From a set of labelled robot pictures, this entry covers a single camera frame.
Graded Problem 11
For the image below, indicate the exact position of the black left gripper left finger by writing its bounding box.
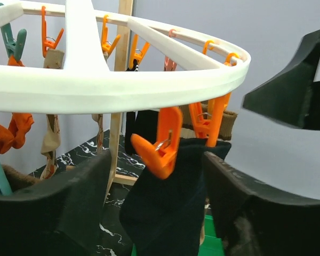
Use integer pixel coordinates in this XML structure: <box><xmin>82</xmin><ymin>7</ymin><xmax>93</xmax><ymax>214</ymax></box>
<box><xmin>0</xmin><ymin>149</ymin><xmax>111</xmax><ymax>255</ymax></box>

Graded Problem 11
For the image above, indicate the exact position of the olive brown hanging sock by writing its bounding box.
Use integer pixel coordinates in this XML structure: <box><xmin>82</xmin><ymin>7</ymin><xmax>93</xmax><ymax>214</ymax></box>
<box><xmin>2</xmin><ymin>164</ymin><xmax>41</xmax><ymax>192</ymax></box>

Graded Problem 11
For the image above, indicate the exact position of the teal clothes peg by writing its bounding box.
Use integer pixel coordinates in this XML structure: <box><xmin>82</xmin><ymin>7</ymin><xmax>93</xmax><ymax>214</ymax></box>
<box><xmin>0</xmin><ymin>2</ymin><xmax>27</xmax><ymax>59</ymax></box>

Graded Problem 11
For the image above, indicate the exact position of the argyle brown hanging sock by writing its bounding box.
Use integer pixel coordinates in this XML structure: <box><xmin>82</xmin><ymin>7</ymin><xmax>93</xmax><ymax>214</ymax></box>
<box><xmin>40</xmin><ymin>49</ymin><xmax>65</xmax><ymax>180</ymax></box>

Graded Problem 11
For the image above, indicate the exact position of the white round clip hanger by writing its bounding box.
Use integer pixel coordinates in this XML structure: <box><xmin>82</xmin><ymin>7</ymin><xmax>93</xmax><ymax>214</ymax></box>
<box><xmin>0</xmin><ymin>1</ymin><xmax>251</xmax><ymax>114</ymax></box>

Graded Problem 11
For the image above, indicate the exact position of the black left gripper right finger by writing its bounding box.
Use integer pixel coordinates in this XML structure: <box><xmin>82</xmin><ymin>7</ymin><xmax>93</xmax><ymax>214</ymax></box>
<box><xmin>203</xmin><ymin>151</ymin><xmax>320</xmax><ymax>255</ymax></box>

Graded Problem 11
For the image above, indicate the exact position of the green plastic tray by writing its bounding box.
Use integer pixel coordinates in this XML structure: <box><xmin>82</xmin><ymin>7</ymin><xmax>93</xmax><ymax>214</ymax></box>
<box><xmin>131</xmin><ymin>214</ymin><xmax>224</xmax><ymax>255</ymax></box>

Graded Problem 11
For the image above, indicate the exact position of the orange gripped clothes peg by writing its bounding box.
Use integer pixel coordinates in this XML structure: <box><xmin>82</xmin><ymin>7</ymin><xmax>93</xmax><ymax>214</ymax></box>
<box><xmin>131</xmin><ymin>106</ymin><xmax>183</xmax><ymax>180</ymax></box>

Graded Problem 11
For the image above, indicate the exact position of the orange hanging sock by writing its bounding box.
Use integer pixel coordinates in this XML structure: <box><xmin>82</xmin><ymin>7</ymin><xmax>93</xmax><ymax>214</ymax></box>
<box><xmin>0</xmin><ymin>55</ymin><xmax>35</xmax><ymax>155</ymax></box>

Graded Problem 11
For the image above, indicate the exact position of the wooden drying rack frame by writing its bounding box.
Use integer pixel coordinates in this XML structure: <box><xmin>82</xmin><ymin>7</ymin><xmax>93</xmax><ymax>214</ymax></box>
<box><xmin>65</xmin><ymin>0</ymin><xmax>138</xmax><ymax>199</ymax></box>

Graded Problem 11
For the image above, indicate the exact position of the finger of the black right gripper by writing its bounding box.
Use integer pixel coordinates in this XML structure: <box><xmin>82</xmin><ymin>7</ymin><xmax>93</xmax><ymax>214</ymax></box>
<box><xmin>242</xmin><ymin>29</ymin><xmax>320</xmax><ymax>131</ymax></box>

